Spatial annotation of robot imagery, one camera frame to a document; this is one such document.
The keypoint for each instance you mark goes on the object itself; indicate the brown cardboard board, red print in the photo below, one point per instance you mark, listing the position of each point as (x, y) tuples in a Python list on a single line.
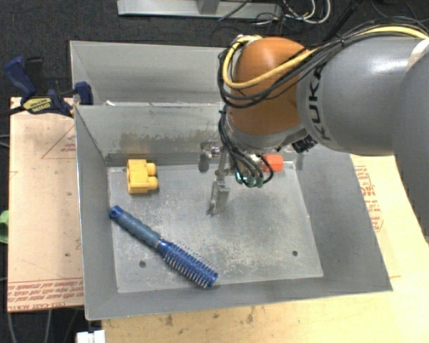
[(43, 191)]

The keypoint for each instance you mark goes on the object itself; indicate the blue hair brush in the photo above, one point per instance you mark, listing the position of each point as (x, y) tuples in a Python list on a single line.
[(164, 247)]

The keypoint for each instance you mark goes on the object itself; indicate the yellow toy block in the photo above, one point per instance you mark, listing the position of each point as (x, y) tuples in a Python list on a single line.
[(140, 177)]

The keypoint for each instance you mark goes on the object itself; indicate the grey metal bin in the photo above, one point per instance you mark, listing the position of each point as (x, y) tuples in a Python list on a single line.
[(236, 227)]

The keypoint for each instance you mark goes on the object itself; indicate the black cylinder on white bracket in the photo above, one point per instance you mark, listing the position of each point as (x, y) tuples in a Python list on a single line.
[(304, 144)]

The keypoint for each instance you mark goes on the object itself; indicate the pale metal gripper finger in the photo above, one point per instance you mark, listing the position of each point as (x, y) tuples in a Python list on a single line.
[(222, 200), (213, 198)]

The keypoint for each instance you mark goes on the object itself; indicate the small orange block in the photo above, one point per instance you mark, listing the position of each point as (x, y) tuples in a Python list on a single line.
[(273, 163)]

